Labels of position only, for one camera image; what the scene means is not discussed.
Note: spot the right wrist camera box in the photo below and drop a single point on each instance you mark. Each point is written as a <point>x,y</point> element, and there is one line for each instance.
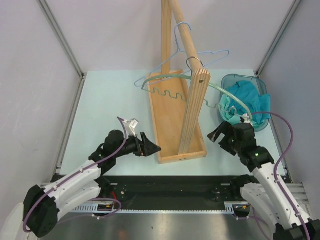
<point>245,118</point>

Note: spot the wooden clothes rack stand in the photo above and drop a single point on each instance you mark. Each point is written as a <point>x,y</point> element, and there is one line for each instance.
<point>175,122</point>

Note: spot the light teal t shirt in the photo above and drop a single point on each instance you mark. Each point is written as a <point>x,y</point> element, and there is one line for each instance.
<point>227,111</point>

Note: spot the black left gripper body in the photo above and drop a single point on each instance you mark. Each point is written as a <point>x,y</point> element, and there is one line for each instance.
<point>139,150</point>

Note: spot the dark teal t shirt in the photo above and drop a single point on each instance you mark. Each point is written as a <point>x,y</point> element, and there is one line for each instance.
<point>249,95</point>

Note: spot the translucent teal plastic bin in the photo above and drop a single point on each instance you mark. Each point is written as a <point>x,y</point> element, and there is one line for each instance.
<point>231,79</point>

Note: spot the pale green plastic hanger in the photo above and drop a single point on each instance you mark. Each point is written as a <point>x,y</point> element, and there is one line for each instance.
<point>180,90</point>

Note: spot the white slotted cable duct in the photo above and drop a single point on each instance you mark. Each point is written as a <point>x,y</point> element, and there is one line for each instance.
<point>99,208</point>

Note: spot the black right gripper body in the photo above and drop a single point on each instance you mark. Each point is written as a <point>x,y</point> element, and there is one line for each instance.
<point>230,145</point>

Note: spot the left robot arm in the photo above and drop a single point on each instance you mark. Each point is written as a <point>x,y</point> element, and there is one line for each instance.
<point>43,207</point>

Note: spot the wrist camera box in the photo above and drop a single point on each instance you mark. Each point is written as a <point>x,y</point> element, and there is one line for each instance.
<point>131,126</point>
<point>245,118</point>

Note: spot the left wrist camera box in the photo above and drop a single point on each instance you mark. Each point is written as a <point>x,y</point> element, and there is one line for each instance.
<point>131,126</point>

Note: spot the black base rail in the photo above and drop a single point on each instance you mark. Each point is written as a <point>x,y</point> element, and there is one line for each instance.
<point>175,188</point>

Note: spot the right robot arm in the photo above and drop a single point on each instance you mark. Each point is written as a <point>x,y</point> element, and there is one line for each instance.
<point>268,195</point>

